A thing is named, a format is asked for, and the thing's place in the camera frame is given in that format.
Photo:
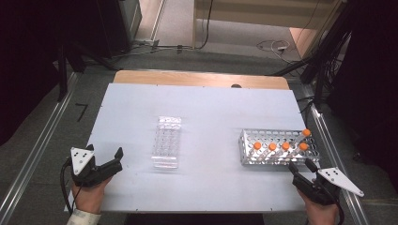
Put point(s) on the person's right hand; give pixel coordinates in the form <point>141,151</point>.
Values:
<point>322,214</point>

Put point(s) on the black metal stand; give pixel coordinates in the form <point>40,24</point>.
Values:
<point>62,78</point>

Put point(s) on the black cabinet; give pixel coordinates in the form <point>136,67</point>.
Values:
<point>115,28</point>

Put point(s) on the person's left hand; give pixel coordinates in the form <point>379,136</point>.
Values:
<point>89,198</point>

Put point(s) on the aluminium floor rail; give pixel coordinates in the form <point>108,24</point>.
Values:
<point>38,147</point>
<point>331,153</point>

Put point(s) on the orange-capped clear tube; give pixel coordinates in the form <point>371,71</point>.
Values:
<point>257,145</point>
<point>285,146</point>
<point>303,146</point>
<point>272,146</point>
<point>306,132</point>

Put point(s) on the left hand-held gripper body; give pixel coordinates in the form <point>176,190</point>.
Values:
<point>82,157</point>

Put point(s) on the light wooden furniture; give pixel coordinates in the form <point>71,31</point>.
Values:
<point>266,12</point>

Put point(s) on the grey power strip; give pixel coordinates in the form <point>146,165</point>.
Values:
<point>147,43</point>

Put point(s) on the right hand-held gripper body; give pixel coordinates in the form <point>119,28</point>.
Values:
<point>322,190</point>

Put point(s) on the clear plastic tube rack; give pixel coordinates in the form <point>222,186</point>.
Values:
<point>167,143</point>

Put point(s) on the dark table grommet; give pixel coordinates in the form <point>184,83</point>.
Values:
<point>236,86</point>

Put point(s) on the perforated metal tube rack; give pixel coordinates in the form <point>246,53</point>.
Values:
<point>275,135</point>

